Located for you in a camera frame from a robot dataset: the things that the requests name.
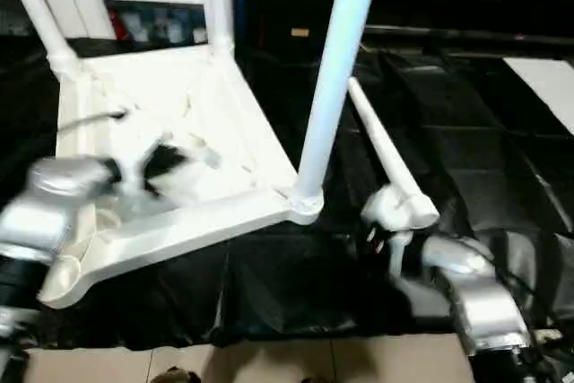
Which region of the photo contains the white plastic table top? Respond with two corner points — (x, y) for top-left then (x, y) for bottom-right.
(36, 42), (324, 308)

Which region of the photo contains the black work mat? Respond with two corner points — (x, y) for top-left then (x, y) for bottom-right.
(0, 33), (574, 353)

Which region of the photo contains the red bottle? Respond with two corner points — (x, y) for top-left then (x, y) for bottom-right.
(108, 10), (124, 41)

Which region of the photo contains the dark left robot foot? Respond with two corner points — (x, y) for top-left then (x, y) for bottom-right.
(163, 368), (204, 383)

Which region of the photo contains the white flat board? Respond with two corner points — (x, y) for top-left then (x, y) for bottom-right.
(502, 57), (574, 135)

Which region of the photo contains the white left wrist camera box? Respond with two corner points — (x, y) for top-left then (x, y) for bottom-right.
(115, 136), (221, 206)

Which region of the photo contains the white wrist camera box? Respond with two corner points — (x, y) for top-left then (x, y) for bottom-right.
(361, 184), (422, 278)
(115, 136), (221, 206)

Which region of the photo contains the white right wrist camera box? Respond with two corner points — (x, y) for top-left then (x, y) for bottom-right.
(361, 184), (422, 278)

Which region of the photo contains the black rail bar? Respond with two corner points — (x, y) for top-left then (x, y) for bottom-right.
(362, 24), (574, 48)

